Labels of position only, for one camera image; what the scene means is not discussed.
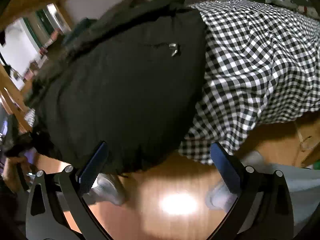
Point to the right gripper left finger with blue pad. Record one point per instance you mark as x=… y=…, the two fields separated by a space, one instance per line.
x=44 y=216

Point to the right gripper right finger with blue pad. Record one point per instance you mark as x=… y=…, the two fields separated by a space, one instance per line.
x=274 y=218

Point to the black zip jacket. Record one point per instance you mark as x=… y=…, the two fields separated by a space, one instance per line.
x=132 y=79

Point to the person's left hand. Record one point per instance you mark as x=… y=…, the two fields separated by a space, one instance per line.
x=10 y=172

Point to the teal pillow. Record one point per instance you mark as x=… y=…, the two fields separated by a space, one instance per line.
x=84 y=24

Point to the black white checkered bedsheet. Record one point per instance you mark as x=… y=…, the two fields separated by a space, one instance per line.
x=262 y=67

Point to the wooden bunk bed frame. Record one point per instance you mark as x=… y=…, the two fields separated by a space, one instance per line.
x=12 y=97

